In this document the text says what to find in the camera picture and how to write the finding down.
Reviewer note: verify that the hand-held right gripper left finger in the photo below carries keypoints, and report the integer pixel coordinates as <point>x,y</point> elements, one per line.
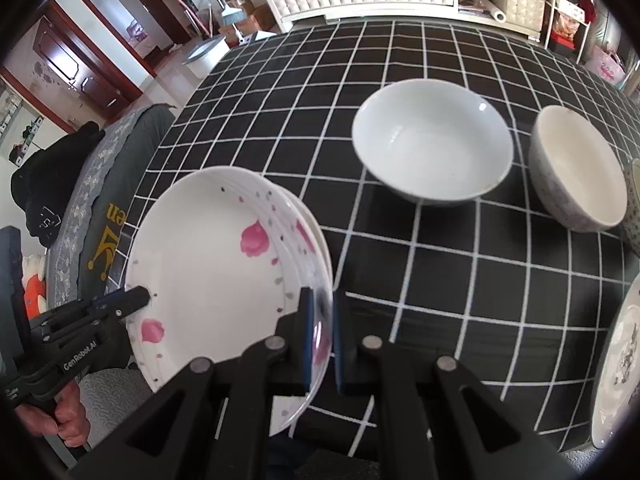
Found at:
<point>306,332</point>

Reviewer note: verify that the brown door frame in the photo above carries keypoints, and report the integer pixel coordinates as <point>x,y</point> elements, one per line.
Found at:
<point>150,35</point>

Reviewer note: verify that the pink flower plate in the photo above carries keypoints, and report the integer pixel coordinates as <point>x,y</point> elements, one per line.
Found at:
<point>215,285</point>
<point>314,242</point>

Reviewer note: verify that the brown wooden door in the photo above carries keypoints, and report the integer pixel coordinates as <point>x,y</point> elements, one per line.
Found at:
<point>75,60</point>

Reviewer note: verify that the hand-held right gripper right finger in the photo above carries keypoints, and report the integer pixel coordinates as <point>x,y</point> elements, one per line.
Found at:
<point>339,350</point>

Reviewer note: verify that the orange white plush toy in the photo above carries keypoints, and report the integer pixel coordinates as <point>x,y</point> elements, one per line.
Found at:
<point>34,292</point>

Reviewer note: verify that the dark green printed garment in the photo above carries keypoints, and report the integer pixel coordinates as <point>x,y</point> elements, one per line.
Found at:
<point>140,170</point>

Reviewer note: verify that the bear print plate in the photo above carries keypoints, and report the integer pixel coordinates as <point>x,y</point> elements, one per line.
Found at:
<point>620,360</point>

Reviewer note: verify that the white floor lamp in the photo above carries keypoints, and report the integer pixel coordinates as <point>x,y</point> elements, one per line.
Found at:
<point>212,0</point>

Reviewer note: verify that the cardboard box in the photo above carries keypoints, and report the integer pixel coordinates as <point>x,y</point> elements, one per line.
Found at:
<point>257,15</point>

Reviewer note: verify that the white paper roll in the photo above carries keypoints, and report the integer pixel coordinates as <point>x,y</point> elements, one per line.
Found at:
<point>494,11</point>

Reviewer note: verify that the plain white bowl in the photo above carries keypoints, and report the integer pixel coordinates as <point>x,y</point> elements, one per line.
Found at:
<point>432,135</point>

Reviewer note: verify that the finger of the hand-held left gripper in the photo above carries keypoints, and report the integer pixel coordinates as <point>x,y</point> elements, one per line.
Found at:
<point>105,302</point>
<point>132,300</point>

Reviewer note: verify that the white plastic tub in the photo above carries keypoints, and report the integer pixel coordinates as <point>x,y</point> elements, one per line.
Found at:
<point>205,55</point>

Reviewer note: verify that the grey textured mat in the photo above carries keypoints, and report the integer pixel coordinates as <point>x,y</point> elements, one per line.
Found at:
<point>115,400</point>

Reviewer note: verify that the white flat box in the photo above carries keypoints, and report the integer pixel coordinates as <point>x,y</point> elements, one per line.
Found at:
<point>257,38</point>

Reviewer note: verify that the pink bag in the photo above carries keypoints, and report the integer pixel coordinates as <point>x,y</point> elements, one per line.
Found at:
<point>606,66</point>

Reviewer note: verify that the grey patterned bowl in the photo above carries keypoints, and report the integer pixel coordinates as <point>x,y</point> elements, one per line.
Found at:
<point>575,170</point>

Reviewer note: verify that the black checked tablecloth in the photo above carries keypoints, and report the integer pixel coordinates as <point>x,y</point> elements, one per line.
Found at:
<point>300,110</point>

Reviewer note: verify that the dark rimmed bowl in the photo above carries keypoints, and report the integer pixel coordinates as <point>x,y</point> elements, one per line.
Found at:
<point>634,210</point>

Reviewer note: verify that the light blue broom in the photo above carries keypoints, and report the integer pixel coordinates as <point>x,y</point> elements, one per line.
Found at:
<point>231,15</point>

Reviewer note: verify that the person's left hand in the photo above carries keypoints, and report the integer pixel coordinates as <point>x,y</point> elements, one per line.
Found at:
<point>67,410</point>

